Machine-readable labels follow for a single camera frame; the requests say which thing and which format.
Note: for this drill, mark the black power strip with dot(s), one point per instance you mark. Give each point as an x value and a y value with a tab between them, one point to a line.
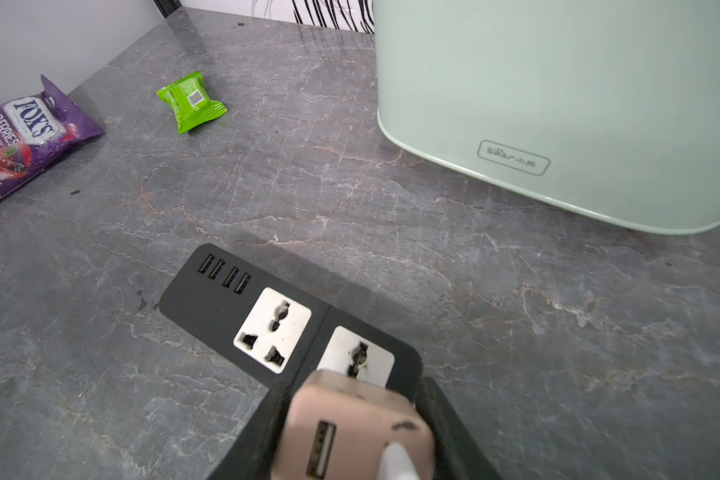
275	331

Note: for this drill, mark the mint green toaster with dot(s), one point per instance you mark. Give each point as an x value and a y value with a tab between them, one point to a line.
610	109

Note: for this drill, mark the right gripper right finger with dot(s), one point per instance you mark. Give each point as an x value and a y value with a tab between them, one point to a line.
457	454

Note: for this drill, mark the pink USB charger adapter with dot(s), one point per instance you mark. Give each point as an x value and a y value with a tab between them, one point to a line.
338	427

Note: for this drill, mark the green candy packet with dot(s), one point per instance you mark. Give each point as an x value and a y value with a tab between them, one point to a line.
190	102

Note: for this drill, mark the purple Fox's candy bag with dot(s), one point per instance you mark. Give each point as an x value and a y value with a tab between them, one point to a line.
35	131

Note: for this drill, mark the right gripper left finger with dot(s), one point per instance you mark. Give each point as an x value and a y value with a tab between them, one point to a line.
253	452

